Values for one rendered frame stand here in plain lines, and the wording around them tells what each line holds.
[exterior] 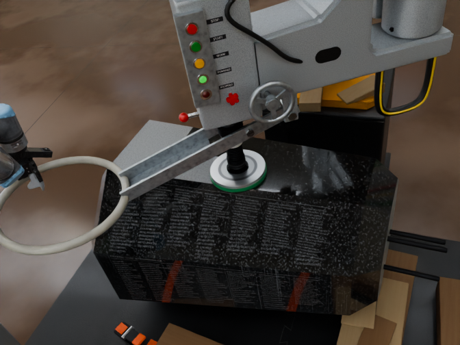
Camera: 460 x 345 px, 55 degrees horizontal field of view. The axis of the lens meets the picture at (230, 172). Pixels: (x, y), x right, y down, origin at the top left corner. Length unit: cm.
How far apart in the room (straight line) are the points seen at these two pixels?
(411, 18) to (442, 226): 145
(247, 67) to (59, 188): 230
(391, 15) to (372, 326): 120
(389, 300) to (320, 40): 118
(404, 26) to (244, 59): 54
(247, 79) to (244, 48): 10
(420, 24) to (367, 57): 19
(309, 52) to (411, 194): 163
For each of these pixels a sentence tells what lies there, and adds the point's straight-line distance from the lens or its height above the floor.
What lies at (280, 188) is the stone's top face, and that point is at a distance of 162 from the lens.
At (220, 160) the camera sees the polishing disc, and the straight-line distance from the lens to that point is 174.
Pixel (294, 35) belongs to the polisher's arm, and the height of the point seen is 141.
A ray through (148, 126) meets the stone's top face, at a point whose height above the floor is 87.
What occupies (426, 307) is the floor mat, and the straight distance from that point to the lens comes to 237.
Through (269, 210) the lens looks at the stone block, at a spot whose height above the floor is 82.
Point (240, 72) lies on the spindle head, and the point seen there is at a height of 135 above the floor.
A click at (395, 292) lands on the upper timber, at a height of 24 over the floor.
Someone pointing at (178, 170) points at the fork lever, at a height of 101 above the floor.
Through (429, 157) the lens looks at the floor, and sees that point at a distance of 313.
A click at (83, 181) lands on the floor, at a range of 337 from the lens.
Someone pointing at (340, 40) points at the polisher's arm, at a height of 136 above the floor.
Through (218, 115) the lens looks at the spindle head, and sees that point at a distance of 140.
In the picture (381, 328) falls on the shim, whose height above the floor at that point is 25.
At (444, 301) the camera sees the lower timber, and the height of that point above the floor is 12.
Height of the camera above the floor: 200
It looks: 41 degrees down
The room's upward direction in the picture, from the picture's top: 11 degrees counter-clockwise
